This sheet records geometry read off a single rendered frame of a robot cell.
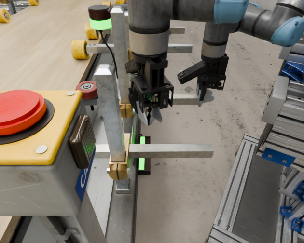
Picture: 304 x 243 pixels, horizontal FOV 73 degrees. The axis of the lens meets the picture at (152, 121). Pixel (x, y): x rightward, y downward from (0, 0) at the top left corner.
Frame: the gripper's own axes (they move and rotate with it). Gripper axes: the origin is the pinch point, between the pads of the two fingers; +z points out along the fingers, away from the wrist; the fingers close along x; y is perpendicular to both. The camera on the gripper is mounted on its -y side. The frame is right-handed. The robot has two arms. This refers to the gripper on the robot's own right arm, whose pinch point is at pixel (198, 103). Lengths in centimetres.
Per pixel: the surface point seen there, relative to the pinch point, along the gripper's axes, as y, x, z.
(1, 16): -112, 76, -14
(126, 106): -26.9, -7.5, -4.9
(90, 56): -46, 27, -8
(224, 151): 41, 45, 83
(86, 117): -23, -54, -39
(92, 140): -23, -54, -37
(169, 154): -13.2, -26.5, -1.4
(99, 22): -31.5, -7.0, -32.2
